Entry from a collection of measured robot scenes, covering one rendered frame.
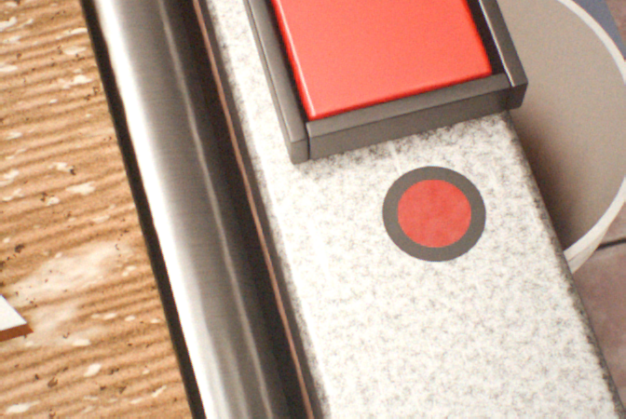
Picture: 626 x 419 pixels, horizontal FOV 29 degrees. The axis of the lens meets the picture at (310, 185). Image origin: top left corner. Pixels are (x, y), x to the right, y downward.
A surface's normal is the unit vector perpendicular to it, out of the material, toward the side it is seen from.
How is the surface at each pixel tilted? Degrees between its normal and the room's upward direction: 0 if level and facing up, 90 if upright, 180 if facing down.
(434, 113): 90
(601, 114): 87
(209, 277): 23
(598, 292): 0
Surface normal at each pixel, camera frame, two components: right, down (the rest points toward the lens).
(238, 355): 0.49, -0.48
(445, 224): -0.01, -0.40
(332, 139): 0.26, 0.88
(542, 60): -0.63, 0.69
